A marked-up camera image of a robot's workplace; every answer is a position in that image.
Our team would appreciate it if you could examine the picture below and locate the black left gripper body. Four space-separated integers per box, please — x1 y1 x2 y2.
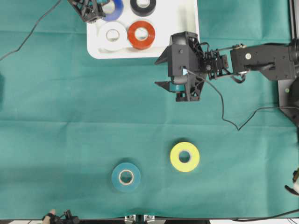
68 0 107 23

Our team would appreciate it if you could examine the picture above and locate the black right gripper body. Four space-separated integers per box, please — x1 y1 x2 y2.
170 31 204 102

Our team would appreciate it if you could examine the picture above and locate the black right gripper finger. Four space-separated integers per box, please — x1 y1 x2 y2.
155 81 171 91
154 45 172 65

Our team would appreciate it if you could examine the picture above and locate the red tape roll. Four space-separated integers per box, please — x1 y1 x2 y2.
128 21 156 50

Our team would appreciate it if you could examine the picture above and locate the blue tape roll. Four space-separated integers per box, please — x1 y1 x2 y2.
102 0 124 21

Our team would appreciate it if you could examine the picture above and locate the white tape roll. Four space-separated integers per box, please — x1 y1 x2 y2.
97 22 128 52

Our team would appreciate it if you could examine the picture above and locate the black tape roll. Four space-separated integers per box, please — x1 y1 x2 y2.
130 0 157 17

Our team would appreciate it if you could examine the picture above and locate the yellow tape roll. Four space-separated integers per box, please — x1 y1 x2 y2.
170 142 200 172

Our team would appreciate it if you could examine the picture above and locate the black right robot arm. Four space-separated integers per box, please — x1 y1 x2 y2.
155 31 299 102

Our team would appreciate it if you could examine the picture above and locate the white plastic case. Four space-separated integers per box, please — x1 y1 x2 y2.
86 0 199 59

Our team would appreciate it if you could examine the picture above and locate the teal tape roll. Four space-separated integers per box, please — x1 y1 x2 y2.
111 162 141 193

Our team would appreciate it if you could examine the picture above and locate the green table cloth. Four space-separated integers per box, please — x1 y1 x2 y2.
0 0 299 219

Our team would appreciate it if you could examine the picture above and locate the metal table clamp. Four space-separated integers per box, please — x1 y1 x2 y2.
124 214 155 224

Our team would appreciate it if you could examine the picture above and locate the white black object at edge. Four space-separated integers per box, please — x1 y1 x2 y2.
285 169 299 196

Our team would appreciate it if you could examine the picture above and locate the black gloved object bottom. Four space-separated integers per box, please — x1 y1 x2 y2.
42 210 79 224

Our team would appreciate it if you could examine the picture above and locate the right camera cable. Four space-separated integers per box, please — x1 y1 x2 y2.
184 69 299 131

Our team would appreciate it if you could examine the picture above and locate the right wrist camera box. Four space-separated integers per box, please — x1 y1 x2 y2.
167 44 189 77

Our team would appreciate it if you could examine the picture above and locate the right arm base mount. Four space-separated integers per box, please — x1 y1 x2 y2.
278 78 299 127

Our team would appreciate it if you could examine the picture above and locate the aluminium frame rail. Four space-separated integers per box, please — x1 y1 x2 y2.
289 0 299 39

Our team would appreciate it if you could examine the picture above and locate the black cable bottom right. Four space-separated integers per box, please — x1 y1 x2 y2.
230 209 299 222

